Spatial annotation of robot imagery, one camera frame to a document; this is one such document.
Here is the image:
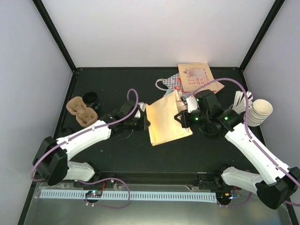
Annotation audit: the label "kraft paper bag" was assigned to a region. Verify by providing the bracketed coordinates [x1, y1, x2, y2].
[146, 90, 193, 146]

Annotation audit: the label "brown pulp cup carrier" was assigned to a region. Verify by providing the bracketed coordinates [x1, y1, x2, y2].
[66, 96, 98, 128]

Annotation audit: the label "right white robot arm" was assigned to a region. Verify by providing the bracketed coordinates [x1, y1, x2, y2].
[174, 90, 300, 210]

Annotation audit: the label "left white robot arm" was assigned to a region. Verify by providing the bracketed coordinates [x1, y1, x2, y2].
[33, 113, 150, 187]

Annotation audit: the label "black lid right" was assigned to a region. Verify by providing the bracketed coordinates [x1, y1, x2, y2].
[201, 121, 222, 137]

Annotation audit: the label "light blue paper bag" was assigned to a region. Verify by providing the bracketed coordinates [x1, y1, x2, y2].
[163, 89, 173, 97]

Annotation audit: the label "blue checkered paper bag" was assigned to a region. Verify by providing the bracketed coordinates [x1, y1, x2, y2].
[163, 73, 183, 92]

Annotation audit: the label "pink cakes paper bag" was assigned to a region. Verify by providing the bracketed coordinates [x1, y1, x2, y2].
[178, 62, 214, 93]

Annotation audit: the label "white stirrer packets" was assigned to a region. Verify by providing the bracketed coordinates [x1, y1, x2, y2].
[230, 91, 253, 114]

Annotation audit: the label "black lid stack left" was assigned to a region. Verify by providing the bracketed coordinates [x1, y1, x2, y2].
[57, 127, 73, 138]

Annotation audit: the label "small circuit board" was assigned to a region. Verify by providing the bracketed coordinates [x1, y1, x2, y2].
[85, 190, 102, 198]

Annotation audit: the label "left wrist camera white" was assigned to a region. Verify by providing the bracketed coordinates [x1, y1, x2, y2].
[134, 102, 146, 119]

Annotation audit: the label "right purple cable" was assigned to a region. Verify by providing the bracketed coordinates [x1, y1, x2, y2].
[182, 77, 300, 204]

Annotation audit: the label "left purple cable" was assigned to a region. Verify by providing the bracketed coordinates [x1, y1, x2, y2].
[30, 88, 139, 182]

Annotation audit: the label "light blue cable duct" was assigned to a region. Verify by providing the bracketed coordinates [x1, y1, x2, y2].
[39, 189, 217, 203]

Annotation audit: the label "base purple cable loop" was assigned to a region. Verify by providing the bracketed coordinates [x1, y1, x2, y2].
[78, 178, 131, 209]

